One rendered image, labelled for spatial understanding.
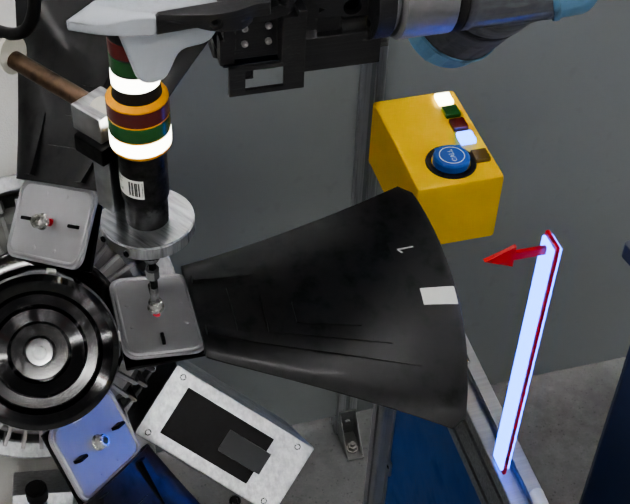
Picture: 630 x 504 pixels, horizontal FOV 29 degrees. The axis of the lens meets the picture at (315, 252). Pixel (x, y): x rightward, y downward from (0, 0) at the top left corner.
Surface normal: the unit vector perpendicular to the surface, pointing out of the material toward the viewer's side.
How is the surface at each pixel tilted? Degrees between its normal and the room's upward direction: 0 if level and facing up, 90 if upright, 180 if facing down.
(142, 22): 90
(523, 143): 90
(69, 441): 53
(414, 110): 0
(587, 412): 0
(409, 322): 19
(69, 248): 48
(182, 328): 7
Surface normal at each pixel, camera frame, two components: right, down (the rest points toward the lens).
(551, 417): 0.04, -0.72
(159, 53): 0.39, 0.66
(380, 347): 0.28, -0.50
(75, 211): -0.57, -0.18
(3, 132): 0.23, 0.06
